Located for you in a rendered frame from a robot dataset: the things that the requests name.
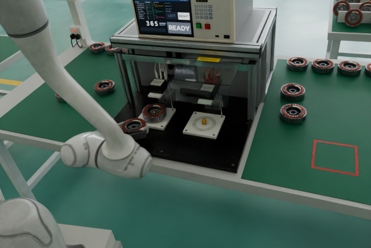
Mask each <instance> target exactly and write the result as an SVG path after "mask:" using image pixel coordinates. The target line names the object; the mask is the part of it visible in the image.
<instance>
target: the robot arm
mask: <svg viewBox="0 0 371 248"><path fill-rule="evenodd" d="M0 25H1V26H2V27H3V29H4V30H5V32H6V33H7V35H8V36H9V37H10V39H11V40H12V41H13V42H14V43H15V44H16V46H17V47H18V48H19V50H20V51H21V52H22V53H23V55H24V56H25V57H26V59H27V60H28V61H29V62H30V64H31V65H32V67H33V68H34V69H35V71H36V72H37V73H38V74H39V76H40V77H41V78H42V79H43V80H44V81H45V82H46V83H47V85H48V86H49V87H50V88H51V89H53V90H54V91H55V92H56V93H57V94H58V95H59V96H60V97H61V98H62V99H63V100H65V101H66V102H67V103H68V104H69V105H70V106H71V107H72V108H74V109H75V110H76V111H77V112H79V114H80V115H81V116H83V117H84V118H85V119H86V120H87V121H89V122H90V123H91V124H92V125H93V126H94V127H95V128H96V129H97V130H96V131H93V132H91V131H89V132H85V133H82V134H78V135H76V136H74V137H72V138H70V139H69V140H67V141H66V142H65V143H64V144H63V145H62V146H61V153H60V155H61V160H62V162H63V163H64V164H65V165H66V166H68V167H75V168H80V167H93V168H99V169H101V170H104V171H106V172H107V173H111V174H113V175H116V176H119V177H124V178H129V179H139V178H143V177H144V176H146V175H147V174H148V172H149V171H150V168H151V166H152V157H151V154H150V153H149V152H148V151H147V150H146V149H144V148H143V147H141V146H140V145H139V144H138V143H137V142H136V141H135V140H137V139H142V138H145V137H146V134H147V133H148V132H149V126H146V127H143V128H141V129H140V130H137V131H122V129H121V128H120V127H121V125H122V123H123V122H121V123H119V124H117V122H116V121H115V120H114V119H113V118H112V117H111V116H110V115H109V114H108V113H107V112H106V111H105V110H104V109H103V108H102V107H101V106H100V105H99V104H98V103H97V102H96V101H95V100H94V99H93V98H92V97H91V96H90V95H89V94H88V93H87V92H86V91H85V90H84V89H83V88H82V87H81V86H80V85H79V84H78V83H77V82H76V81H75V80H74V79H73V78H72V77H71V75H70V74H69V73H68V72H67V71H66V70H65V69H64V67H63V66H62V65H61V62H60V61H59V59H58V57H57V55H56V51H55V47H54V42H53V39H52V35H51V29H50V23H49V19H48V17H47V14H46V10H45V6H44V2H43V0H0ZM0 248H85V246H84V245H82V244H77V245H66V244H65V240H64V238H63V235H62V232H61V230H60V228H59V226H58V224H57V222H56V220H55V218H54V217H53V215H52V214H51V212H50V211H49V210H48V209H47V208H46V207H45V206H44V205H42V204H41V203H39V202H37V201H35V200H32V199H29V198H13V199H9V200H5V198H4V196H3V194H2V191H1V189H0Z"/></svg>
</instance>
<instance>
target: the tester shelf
mask: <svg viewBox="0 0 371 248"><path fill-rule="evenodd" d="M276 17H277V7H253V9H252V10H251V12H250V14H249V16H248V18H247V19H246V21H245V23H244V25H243V27H242V29H241V30H240V32H239V34H238V36H237V38H236V40H235V43H219V42H209V41H192V40H175V39H158V38H141V37H138V34H137V28H136V23H135V18H133V19H132V20H131V21H129V22H128V23H127V24H126V25H125V26H123V27H122V28H121V29H120V30H119V31H117V32H116V33H115V34H114V35H112V36H111V37H110V38H109V39H110V43H111V46H112V47H115V48H129V49H143V50H157V51H170V52H185V53H192V54H206V55H220V56H234V57H248V58H256V59H260V58H261V55H262V53H263V50H264V47H265V45H266V42H267V40H268V37H269V35H270V32H271V30H272V27H273V24H274V22H275V19H276Z"/></svg>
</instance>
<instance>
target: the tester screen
mask: <svg viewBox="0 0 371 248"><path fill-rule="evenodd" d="M134 2H135V8H136V14H137V19H138V22H139V28H140V27H144V28H165V29H166V32H161V31H142V30H141V28H140V32H141V33H155V34H173V35H192V34H175V33H168V27H167V22H180V23H190V26H191V21H190V20H180V19H167V18H166V12H178V13H189V17H190V10H189V0H134ZM146 20H147V21H158V26H159V27H152V26H146V22H145V21H146Z"/></svg>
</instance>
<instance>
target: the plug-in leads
mask: <svg viewBox="0 0 371 248"><path fill-rule="evenodd" d="M158 64H159V69H160V79H163V76H164V77H165V80H166V81H167V79H168V76H167V68H166V71H165V70H164V65H165V64H164V65H163V64H161V63H158ZM165 67H166V65H165ZM155 68H156V64H155ZM155 75H156V78H158V75H157V72H156V70H155Z"/></svg>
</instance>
